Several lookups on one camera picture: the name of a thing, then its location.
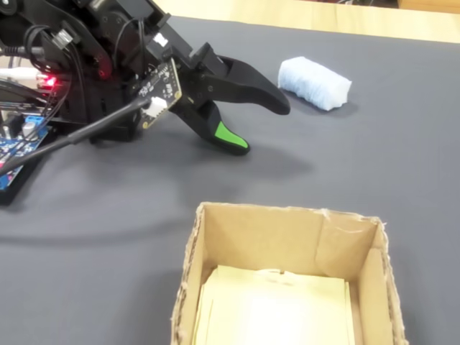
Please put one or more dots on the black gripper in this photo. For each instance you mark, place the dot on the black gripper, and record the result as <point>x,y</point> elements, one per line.
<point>196,77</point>

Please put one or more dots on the light blue soft block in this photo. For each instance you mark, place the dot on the light blue soft block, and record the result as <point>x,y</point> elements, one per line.
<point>316,84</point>

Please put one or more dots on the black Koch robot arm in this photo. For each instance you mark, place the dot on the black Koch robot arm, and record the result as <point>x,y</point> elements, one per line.
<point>90,46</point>

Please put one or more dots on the open cardboard box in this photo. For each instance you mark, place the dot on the open cardboard box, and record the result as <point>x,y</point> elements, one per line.
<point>377,287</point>

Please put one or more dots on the dark grey table mat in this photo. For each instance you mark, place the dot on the dark grey table mat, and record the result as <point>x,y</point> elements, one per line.
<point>323,161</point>

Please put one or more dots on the pale yellow paper sheets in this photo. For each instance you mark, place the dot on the pale yellow paper sheets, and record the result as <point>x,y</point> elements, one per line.
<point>273,309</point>

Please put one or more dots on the blue controller circuit board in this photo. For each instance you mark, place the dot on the blue controller circuit board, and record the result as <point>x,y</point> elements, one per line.
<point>16,149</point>

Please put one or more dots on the black controller board tray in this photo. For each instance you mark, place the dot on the black controller board tray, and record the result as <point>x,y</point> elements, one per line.
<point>21,179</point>

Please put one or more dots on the small camera circuit board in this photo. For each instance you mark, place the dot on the small camera circuit board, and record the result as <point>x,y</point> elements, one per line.
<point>161,91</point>

